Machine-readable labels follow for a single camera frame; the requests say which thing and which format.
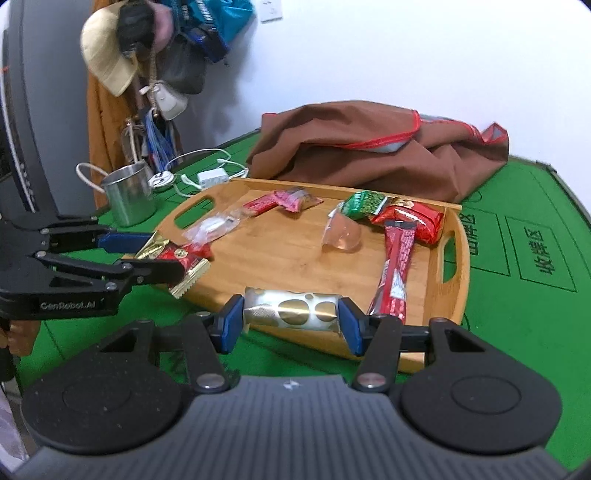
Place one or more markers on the clear jelly cup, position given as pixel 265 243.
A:
pixel 344 235

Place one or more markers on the pink clear snack packet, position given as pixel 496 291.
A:
pixel 293 199

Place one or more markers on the wide red snack packet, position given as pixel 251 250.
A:
pixel 420 221

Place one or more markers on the black hanging glove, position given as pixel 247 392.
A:
pixel 134 23

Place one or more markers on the white charger adapter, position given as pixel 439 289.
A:
pixel 213 177

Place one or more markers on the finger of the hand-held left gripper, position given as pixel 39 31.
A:
pixel 124 242
pixel 152 272

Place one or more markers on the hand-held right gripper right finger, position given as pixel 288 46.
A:
pixel 351 327

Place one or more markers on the white wall socket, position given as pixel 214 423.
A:
pixel 270 10

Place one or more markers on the red gold snack packet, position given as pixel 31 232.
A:
pixel 184 258

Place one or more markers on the white gold dotted snack packet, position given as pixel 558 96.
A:
pixel 291 311

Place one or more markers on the beige hanging pouch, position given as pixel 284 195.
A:
pixel 168 104

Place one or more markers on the long red stick packet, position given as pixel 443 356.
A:
pixel 397 267

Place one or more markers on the dark grey panel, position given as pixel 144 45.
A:
pixel 23 115

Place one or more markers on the small red candy packet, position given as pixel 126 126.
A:
pixel 258 205

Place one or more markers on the wooden tray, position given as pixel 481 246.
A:
pixel 286 258

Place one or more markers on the green snack packet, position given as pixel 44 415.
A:
pixel 364 205

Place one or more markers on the beige hat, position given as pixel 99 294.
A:
pixel 104 60

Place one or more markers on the dark grey hanging bag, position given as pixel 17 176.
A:
pixel 184 69

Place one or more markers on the blue hanging bag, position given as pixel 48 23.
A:
pixel 221 18

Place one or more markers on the steel mug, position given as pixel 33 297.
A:
pixel 131 198

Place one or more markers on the clear plastic snack packet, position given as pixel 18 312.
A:
pixel 210 228

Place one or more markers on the orange hanging cloth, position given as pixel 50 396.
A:
pixel 104 138

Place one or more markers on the person's left hand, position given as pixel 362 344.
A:
pixel 21 339

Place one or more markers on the brown cloth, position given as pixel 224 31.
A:
pixel 351 138

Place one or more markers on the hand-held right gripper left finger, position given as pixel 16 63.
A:
pixel 233 323

